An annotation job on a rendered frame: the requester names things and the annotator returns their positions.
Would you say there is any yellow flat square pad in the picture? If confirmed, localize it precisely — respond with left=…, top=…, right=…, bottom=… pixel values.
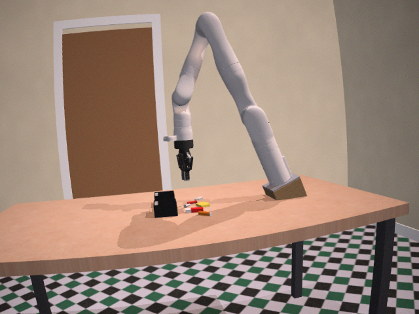
left=196, top=201, right=210, bottom=207

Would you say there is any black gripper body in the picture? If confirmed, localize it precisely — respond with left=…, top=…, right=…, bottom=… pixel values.
left=174, top=139, right=194, bottom=163

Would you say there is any black three-compartment bin rack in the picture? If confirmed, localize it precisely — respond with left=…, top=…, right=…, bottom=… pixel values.
left=153, top=190, right=178, bottom=218

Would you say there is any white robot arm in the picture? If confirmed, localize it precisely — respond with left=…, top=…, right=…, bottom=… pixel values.
left=163, top=12, right=292, bottom=186

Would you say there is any red and white eraser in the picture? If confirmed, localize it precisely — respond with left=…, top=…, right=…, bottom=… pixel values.
left=185, top=207, right=204, bottom=213

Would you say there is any orange aa battery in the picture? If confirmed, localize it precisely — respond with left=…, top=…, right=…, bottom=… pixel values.
left=198, top=211, right=212, bottom=216

